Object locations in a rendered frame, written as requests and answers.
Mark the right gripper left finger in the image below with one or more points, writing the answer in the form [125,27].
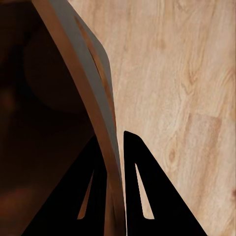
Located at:
[58,216]

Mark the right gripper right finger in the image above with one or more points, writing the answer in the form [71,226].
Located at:
[172,217]

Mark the trash can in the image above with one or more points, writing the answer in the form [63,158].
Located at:
[55,94]

